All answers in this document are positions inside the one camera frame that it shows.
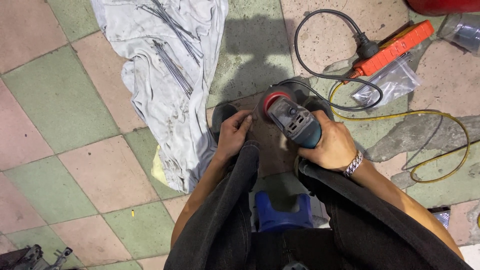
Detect short bundle of metal spokes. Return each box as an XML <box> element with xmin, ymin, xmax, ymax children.
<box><xmin>151</xmin><ymin>39</ymin><xmax>194</xmax><ymax>99</ymax></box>

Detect person's left black shoe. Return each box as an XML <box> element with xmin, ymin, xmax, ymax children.
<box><xmin>211</xmin><ymin>103</ymin><xmax>241</xmax><ymax>143</ymax></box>

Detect red cylinder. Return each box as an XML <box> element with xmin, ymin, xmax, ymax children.
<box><xmin>404</xmin><ymin>0</ymin><xmax>480</xmax><ymax>17</ymax></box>

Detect dirty white cloth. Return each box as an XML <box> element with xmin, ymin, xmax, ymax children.
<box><xmin>90</xmin><ymin>0</ymin><xmax>229</xmax><ymax>194</ymax></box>

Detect clear plastic bag of spokes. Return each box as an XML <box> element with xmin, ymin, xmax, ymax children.
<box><xmin>350</xmin><ymin>52</ymin><xmax>422</xmax><ymax>108</ymax></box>

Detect pale yellow cloth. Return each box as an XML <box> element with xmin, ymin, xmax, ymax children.
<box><xmin>151</xmin><ymin>145</ymin><xmax>170</xmax><ymax>186</ymax></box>

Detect person's right black shoe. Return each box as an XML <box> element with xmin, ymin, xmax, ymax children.
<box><xmin>302</xmin><ymin>95</ymin><xmax>334</xmax><ymax>121</ymax></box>

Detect black power cable with plug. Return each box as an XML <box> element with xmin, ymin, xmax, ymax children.
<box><xmin>277</xmin><ymin>9</ymin><xmax>384</xmax><ymax>112</ymax></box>

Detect blue grey angle grinder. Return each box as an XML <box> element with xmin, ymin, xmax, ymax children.
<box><xmin>261</xmin><ymin>85</ymin><xmax>322</xmax><ymax>149</ymax></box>

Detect white sheet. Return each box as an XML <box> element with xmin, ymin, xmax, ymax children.
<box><xmin>458</xmin><ymin>244</ymin><xmax>480</xmax><ymax>270</ymax></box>

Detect grey metal tool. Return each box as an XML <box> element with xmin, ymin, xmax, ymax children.
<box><xmin>0</xmin><ymin>244</ymin><xmax>74</xmax><ymax>270</ymax></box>

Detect person's right hand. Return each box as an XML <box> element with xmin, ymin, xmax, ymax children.
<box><xmin>297</xmin><ymin>110</ymin><xmax>359</xmax><ymax>172</ymax></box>

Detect person's black trousers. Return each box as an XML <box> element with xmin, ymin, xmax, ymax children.
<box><xmin>164</xmin><ymin>140</ymin><xmax>474</xmax><ymax>270</ymax></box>

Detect clear plastic container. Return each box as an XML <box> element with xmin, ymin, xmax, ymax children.
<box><xmin>437</xmin><ymin>13</ymin><xmax>480</xmax><ymax>57</ymax></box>

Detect orange power strip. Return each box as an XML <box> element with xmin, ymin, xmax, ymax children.
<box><xmin>343</xmin><ymin>20</ymin><xmax>435</xmax><ymax>84</ymax></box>

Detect shiny foil packet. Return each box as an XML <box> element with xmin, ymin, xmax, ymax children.
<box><xmin>427</xmin><ymin>206</ymin><xmax>451</xmax><ymax>230</ymax></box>

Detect person's black shoe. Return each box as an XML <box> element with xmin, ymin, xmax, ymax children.
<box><xmin>211</xmin><ymin>103</ymin><xmax>241</xmax><ymax>143</ymax></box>
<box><xmin>302</xmin><ymin>95</ymin><xmax>334</xmax><ymax>121</ymax></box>

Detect yellow cable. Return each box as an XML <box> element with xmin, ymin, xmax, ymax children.
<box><xmin>329</xmin><ymin>80</ymin><xmax>480</xmax><ymax>184</ymax></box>

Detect silver chain bracelet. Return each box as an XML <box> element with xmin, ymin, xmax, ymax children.
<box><xmin>342</xmin><ymin>150</ymin><xmax>364</xmax><ymax>178</ymax></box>

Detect person's left hand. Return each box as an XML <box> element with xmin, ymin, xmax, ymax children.
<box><xmin>216</xmin><ymin>109</ymin><xmax>259</xmax><ymax>160</ymax></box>

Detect long bundle of metal spokes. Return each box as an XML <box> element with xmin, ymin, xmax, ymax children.
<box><xmin>137</xmin><ymin>0</ymin><xmax>204</xmax><ymax>67</ymax></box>

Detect blue plastic stool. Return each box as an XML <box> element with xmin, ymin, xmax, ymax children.
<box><xmin>254</xmin><ymin>190</ymin><xmax>314</xmax><ymax>233</ymax></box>

